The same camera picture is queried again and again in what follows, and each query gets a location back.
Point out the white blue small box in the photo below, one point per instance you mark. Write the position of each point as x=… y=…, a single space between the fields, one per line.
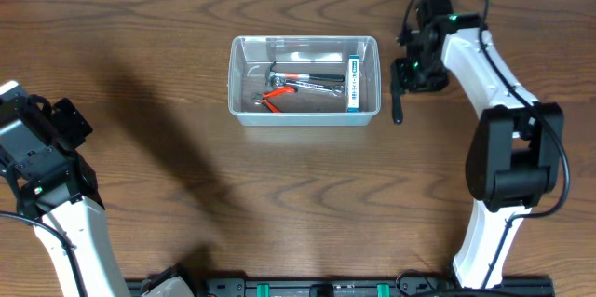
x=352 y=84

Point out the orange handled pliers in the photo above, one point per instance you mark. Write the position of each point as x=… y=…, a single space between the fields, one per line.
x=265 y=99

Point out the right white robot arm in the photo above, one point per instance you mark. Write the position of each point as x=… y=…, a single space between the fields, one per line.
x=515 y=152

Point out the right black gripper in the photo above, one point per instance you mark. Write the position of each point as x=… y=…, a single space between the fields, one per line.
x=400 y=78

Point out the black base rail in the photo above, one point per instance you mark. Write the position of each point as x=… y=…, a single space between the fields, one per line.
x=407 y=285

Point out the clear plastic container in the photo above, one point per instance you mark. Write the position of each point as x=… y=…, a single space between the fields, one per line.
x=251 y=57

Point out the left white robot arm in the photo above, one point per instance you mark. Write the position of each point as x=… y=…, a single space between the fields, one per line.
x=56 y=190

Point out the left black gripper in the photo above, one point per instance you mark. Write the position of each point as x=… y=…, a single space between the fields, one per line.
x=66 y=125

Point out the black orange hammer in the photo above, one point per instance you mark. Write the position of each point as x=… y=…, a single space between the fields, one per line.
x=335 y=78

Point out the black yellow screwdriver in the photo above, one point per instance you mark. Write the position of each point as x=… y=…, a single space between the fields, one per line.
x=397 y=113

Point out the silver double ended wrench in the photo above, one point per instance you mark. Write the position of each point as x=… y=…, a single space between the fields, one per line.
x=335 y=90

